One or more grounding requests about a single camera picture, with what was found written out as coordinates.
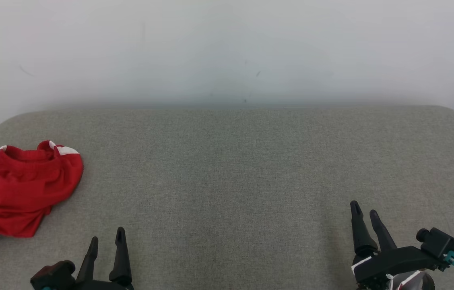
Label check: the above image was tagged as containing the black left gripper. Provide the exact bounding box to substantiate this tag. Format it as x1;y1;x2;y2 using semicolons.
72;227;135;290

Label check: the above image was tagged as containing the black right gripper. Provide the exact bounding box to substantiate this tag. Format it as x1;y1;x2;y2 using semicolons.
350;200;449;290

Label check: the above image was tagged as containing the red shorts white waistband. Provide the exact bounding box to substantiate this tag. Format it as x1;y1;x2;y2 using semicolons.
0;140;84;252

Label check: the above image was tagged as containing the grey fabric sofa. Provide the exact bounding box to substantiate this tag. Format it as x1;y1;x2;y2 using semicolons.
0;106;454;290

